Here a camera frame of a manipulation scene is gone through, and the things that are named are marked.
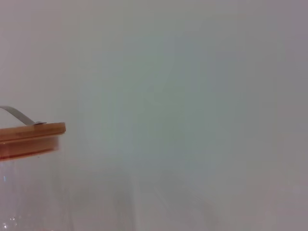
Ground glass water dispenser jar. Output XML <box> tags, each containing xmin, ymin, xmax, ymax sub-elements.
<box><xmin>0</xmin><ymin>149</ymin><xmax>62</xmax><ymax>231</ymax></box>

